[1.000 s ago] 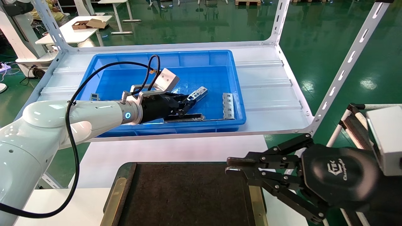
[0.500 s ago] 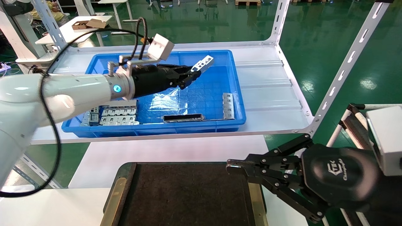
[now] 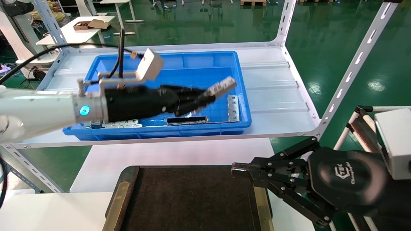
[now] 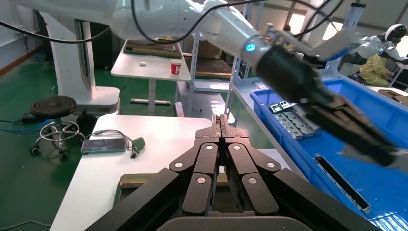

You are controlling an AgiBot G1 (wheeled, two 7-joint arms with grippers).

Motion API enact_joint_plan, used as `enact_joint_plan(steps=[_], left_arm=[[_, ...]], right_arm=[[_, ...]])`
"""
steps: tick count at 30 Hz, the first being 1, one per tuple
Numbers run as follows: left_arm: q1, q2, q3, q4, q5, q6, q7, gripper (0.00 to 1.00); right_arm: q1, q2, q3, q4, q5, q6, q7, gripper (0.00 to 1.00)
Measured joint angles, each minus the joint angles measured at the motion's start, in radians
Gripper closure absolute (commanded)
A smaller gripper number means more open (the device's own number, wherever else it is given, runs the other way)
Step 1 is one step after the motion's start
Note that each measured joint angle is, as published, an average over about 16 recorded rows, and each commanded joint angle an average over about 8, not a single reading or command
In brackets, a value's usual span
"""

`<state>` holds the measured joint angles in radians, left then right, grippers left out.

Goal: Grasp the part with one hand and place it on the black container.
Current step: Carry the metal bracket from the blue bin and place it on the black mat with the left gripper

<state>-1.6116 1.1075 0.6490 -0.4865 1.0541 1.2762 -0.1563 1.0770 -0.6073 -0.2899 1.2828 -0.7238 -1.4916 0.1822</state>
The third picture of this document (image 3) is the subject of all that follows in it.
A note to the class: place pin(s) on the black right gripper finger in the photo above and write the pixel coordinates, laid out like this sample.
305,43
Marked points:
289,189
276,163

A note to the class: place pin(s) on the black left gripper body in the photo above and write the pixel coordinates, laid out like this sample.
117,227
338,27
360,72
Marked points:
138,102

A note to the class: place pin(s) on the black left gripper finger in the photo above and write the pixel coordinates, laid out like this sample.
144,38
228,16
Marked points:
196,95
191,108

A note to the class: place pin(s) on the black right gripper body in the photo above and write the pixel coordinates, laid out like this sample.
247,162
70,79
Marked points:
350,179

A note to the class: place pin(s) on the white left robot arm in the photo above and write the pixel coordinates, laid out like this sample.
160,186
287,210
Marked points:
38,109

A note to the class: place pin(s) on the black long metal part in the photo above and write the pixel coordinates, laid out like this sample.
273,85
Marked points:
188,121

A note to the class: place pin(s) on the black container tray brass rim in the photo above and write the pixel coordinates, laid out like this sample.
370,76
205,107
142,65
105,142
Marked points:
192,199

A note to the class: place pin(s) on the blue plastic bin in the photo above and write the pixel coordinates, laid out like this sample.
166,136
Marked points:
199,64

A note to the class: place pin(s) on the white pipe cart black shelves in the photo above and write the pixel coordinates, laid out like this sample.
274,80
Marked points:
362,133

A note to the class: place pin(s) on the white metal shelf rack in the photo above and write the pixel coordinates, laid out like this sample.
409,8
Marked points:
273,96

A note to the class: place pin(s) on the flat cardboard lid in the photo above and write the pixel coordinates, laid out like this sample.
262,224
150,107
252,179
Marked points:
99,23

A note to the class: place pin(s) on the white work table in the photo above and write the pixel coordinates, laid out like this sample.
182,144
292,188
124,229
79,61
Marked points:
77,33

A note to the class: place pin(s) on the open dark cardboard box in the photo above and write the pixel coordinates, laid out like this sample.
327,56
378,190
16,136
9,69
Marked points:
82,25

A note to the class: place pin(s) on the wooden pallet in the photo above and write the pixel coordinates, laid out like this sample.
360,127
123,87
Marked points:
253,2

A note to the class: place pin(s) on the person in yellow coat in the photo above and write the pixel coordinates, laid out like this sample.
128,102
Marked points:
48,11

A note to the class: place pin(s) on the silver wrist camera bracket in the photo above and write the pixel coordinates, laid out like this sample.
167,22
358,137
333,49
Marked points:
115,80

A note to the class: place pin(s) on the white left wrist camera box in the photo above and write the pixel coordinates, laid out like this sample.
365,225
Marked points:
150,64

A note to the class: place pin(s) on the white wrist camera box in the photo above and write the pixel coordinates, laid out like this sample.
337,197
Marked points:
150,64
395,144

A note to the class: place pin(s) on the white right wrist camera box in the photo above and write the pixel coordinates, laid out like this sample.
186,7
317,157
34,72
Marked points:
395,144

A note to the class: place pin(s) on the white desk frame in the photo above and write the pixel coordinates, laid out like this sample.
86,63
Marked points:
120,16

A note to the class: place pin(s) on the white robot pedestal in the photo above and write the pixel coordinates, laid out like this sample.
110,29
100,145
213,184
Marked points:
17,38

